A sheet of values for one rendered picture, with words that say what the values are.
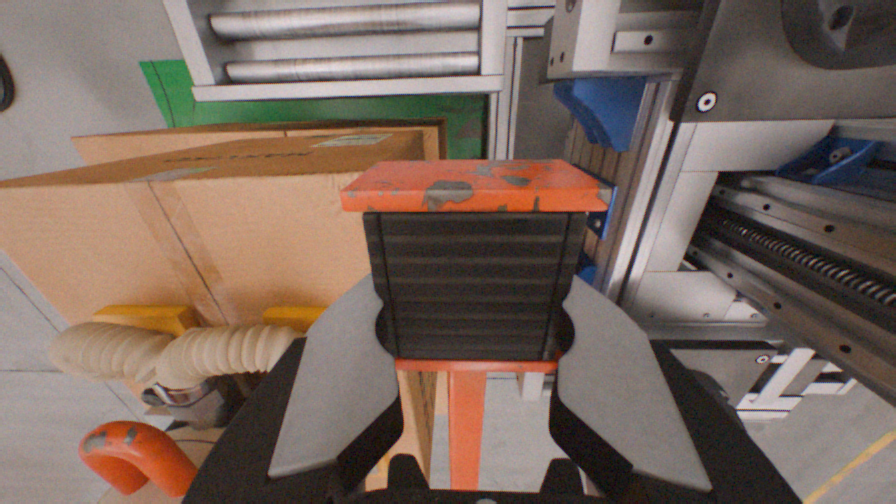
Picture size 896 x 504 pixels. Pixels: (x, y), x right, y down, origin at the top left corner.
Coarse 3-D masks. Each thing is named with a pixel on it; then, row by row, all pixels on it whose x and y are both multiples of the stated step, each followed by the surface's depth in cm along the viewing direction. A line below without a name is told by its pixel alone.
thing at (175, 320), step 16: (96, 320) 30; (112, 320) 30; (128, 320) 30; (144, 320) 30; (160, 320) 30; (176, 320) 30; (192, 320) 32; (176, 336) 31; (144, 400) 32; (160, 400) 32
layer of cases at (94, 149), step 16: (176, 128) 98; (192, 128) 95; (208, 128) 92; (224, 128) 89; (240, 128) 86; (256, 128) 84; (272, 128) 82; (288, 128) 80; (304, 128) 77; (320, 128) 75; (336, 128) 74; (352, 128) 72; (368, 128) 71; (384, 128) 71; (400, 128) 71; (416, 128) 71; (432, 128) 71; (80, 144) 76; (96, 144) 76; (112, 144) 76; (128, 144) 75; (144, 144) 75; (160, 144) 75; (176, 144) 75; (192, 144) 75; (208, 144) 75; (432, 144) 72; (96, 160) 78; (112, 160) 78; (432, 160) 74
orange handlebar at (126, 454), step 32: (448, 384) 16; (480, 384) 15; (448, 416) 17; (480, 416) 17; (96, 448) 20; (128, 448) 20; (160, 448) 21; (480, 448) 18; (128, 480) 23; (160, 480) 22; (192, 480) 24
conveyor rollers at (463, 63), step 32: (224, 32) 63; (256, 32) 63; (288, 32) 63; (320, 32) 63; (352, 32) 63; (384, 32) 63; (256, 64) 65; (288, 64) 65; (320, 64) 65; (352, 64) 64; (384, 64) 64; (416, 64) 64; (448, 64) 64
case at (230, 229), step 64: (0, 192) 26; (64, 192) 26; (128, 192) 25; (192, 192) 25; (256, 192) 25; (320, 192) 25; (64, 256) 29; (128, 256) 29; (192, 256) 28; (256, 256) 28; (320, 256) 28; (256, 320) 32; (128, 384) 39; (256, 384) 38
